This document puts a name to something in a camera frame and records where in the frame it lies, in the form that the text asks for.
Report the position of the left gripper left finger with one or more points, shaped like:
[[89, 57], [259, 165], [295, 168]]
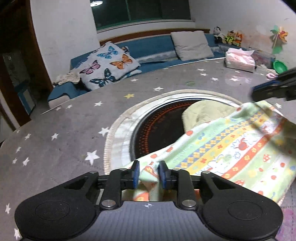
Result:
[[117, 181]]

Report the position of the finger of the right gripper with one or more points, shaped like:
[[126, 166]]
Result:
[[283, 86]]

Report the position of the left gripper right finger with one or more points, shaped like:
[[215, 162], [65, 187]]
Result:
[[180, 182]]

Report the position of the patterned child's jacket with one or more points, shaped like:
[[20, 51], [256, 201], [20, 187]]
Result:
[[253, 147]]

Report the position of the small pink cloth scrap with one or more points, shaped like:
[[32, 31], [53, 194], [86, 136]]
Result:
[[271, 76]]

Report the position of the green plastic bowl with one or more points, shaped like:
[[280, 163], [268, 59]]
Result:
[[279, 67]]

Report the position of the clear plastic storage box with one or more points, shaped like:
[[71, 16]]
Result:
[[263, 58]]

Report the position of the colourful pinwheel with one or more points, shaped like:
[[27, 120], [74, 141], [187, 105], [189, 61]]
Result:
[[279, 39]]

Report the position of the black induction cooktop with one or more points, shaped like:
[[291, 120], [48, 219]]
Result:
[[161, 127]]

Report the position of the pink tissue pack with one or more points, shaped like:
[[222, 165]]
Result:
[[240, 59]]

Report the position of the grey star tablecloth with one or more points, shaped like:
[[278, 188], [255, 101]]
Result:
[[67, 142]]

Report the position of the yellow orange plush toys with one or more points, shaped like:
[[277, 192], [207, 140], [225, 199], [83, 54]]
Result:
[[233, 38]]

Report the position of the panda plush toy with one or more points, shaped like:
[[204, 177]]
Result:
[[218, 36]]

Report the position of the grey cushion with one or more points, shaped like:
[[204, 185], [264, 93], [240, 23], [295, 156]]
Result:
[[191, 45]]

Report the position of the crumpled beige cloth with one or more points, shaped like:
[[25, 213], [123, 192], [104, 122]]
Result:
[[71, 77]]

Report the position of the butterfly print pillow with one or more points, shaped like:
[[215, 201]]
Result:
[[106, 65]]

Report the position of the blue sofa bench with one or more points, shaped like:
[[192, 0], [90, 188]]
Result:
[[152, 53]]

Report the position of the dark wooden doorway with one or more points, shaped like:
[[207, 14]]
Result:
[[23, 72]]

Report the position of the dark window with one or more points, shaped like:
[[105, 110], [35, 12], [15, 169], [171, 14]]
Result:
[[110, 13]]

